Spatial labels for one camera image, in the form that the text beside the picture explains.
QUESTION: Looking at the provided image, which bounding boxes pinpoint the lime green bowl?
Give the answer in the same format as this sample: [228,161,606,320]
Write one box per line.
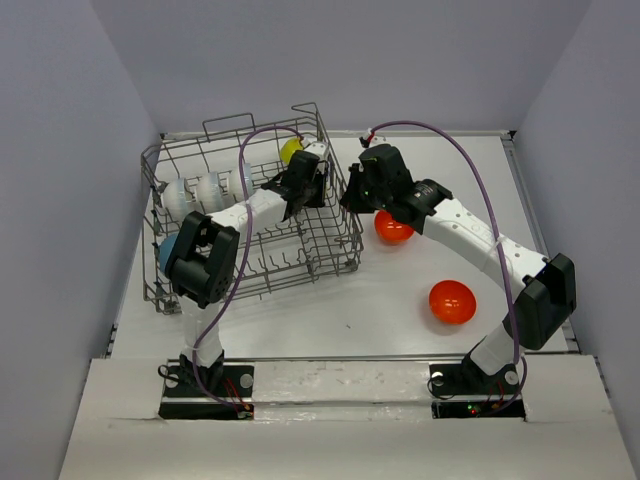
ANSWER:
[279,137,305,165]

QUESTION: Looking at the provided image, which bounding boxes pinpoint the white square dish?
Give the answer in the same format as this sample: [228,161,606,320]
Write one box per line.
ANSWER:
[323,170,331,199]

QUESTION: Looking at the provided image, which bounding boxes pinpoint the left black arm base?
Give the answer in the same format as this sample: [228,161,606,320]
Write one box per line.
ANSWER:
[157,362,254,421]

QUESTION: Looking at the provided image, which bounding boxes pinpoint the grey wire dish rack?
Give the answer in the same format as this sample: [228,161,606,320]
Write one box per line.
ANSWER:
[140,102,363,315]

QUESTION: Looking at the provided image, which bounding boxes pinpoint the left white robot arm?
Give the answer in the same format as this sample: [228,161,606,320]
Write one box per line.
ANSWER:
[159,141,328,395]

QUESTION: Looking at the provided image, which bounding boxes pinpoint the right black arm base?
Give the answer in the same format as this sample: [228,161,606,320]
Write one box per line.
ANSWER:
[427,363,526,420]

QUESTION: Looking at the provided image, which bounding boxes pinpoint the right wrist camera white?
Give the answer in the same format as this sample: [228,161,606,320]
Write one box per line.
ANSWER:
[359,128,385,149]

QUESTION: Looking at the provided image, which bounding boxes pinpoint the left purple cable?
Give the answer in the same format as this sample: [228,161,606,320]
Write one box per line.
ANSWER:
[191,127,305,409]

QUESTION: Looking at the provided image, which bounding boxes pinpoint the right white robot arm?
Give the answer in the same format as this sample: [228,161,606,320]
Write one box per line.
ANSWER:
[340,143,577,392]

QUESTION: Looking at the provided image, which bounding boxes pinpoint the blue bowl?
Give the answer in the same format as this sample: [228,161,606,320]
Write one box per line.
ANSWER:
[157,234,177,274]

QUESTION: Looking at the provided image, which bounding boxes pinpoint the orange bowl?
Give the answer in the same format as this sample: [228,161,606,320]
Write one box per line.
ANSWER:
[428,280,477,325]
[374,210,415,245]

